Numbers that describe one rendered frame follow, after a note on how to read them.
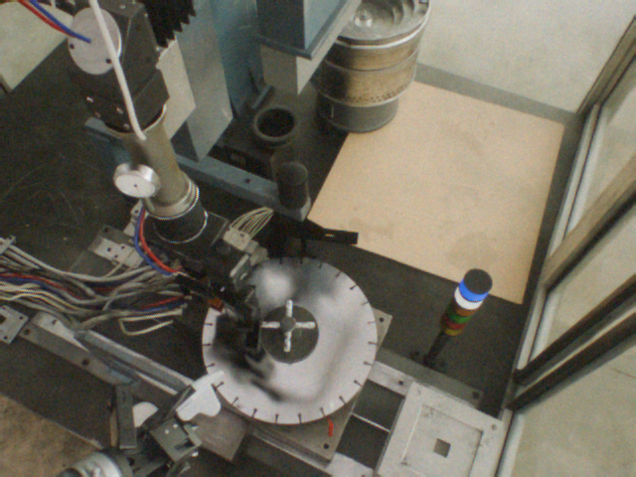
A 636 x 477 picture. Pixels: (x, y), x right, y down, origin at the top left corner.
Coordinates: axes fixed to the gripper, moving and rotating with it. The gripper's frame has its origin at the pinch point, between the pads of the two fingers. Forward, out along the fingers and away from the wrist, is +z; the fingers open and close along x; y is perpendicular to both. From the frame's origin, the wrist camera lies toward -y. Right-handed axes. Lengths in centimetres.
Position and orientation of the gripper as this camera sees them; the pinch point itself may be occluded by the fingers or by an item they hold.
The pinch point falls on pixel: (208, 396)
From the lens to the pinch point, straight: 94.8
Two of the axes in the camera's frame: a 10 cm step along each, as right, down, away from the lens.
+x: 3.9, -7.5, -5.3
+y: 7.2, 6.1, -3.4
